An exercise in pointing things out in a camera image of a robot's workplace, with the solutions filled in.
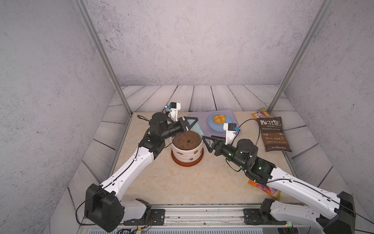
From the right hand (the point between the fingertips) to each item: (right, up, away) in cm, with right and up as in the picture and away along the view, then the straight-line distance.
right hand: (207, 138), depth 65 cm
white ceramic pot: (-9, -12, +19) cm, 24 cm away
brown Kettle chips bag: (+51, -2, +39) cm, 64 cm away
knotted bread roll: (+15, +10, +48) cm, 52 cm away
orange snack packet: (+50, +14, +51) cm, 72 cm away
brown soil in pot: (-10, -4, +26) cm, 28 cm away
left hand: (-3, +8, +1) cm, 9 cm away
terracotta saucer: (-10, -19, +25) cm, 33 cm away
